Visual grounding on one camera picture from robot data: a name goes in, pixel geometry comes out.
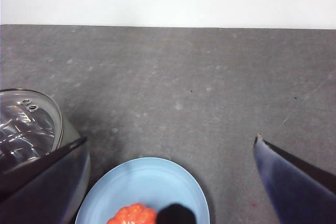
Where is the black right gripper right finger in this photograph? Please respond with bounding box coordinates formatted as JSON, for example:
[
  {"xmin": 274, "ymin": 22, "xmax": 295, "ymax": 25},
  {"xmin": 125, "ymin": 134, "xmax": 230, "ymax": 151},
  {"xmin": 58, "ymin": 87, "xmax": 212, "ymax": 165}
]
[{"xmin": 253, "ymin": 133, "xmax": 336, "ymax": 224}]

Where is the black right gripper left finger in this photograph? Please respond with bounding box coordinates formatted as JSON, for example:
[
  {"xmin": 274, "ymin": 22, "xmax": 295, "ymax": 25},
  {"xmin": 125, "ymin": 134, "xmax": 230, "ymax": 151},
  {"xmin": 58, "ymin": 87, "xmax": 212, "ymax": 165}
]
[{"xmin": 0, "ymin": 136, "xmax": 91, "ymax": 224}]

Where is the orange pumpkin with green stem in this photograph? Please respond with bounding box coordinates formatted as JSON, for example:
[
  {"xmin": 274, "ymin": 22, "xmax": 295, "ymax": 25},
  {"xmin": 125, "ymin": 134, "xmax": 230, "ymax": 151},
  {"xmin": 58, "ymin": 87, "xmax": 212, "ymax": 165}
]
[{"xmin": 107, "ymin": 202, "xmax": 196, "ymax": 224}]

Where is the blue round plate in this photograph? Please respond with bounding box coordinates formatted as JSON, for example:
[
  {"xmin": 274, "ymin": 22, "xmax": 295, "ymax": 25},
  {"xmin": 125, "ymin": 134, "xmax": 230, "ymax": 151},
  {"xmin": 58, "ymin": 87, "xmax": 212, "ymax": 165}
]
[{"xmin": 75, "ymin": 157, "xmax": 210, "ymax": 224}]

